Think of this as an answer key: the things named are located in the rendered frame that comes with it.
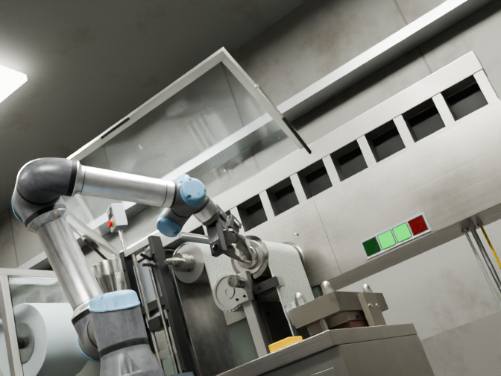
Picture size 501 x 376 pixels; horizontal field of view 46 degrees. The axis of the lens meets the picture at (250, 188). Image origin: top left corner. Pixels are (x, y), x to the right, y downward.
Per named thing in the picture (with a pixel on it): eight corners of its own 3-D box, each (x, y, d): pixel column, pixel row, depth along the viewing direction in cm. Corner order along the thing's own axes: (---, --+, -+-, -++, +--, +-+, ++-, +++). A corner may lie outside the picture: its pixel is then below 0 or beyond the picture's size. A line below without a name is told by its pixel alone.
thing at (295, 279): (285, 317, 187) (268, 262, 194) (319, 316, 206) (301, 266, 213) (287, 317, 187) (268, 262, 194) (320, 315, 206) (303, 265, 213)
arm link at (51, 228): (101, 360, 141) (8, 171, 154) (88, 374, 153) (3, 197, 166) (144, 339, 148) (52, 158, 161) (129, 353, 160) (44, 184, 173)
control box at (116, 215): (106, 233, 238) (102, 211, 242) (122, 232, 242) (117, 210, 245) (112, 226, 233) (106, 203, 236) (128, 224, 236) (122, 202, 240)
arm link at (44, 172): (24, 138, 148) (208, 172, 167) (19, 160, 157) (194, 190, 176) (18, 178, 142) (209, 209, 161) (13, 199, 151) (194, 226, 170)
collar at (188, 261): (173, 274, 207) (168, 257, 210) (183, 274, 212) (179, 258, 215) (186, 267, 205) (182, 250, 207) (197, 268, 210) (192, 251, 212)
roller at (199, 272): (179, 289, 213) (169, 252, 218) (219, 290, 233) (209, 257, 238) (208, 274, 206) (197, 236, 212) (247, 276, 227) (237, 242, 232)
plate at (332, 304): (295, 329, 180) (289, 309, 182) (349, 324, 213) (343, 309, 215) (341, 309, 173) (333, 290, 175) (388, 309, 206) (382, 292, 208)
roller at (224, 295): (218, 315, 200) (209, 281, 205) (259, 314, 221) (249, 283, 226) (247, 302, 195) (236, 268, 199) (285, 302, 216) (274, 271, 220)
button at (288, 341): (270, 354, 157) (268, 345, 158) (283, 352, 163) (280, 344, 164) (291, 345, 154) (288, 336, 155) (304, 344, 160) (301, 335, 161)
